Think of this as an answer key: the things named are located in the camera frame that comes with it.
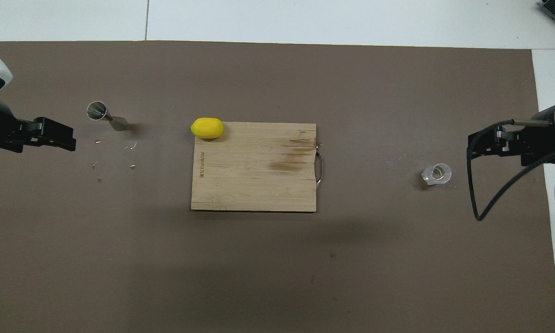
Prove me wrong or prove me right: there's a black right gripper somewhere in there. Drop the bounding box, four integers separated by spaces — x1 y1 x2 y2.
468 121 555 167

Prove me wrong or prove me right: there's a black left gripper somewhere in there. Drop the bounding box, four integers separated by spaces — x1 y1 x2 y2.
0 99 77 153

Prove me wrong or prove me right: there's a stainless steel jigger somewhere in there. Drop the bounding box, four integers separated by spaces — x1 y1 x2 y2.
86 101 128 132

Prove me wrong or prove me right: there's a small clear plastic cup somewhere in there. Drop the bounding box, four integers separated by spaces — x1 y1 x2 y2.
421 163 452 186

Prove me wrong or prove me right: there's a yellow lemon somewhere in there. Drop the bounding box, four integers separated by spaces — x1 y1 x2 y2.
190 117 225 140

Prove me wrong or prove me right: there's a wooden cutting board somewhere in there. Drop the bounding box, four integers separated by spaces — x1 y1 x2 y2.
191 122 325 213

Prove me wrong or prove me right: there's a brown table mat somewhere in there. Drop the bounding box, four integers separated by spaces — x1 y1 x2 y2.
0 41 555 333

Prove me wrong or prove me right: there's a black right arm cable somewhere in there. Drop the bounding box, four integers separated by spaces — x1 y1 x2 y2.
466 119 555 222

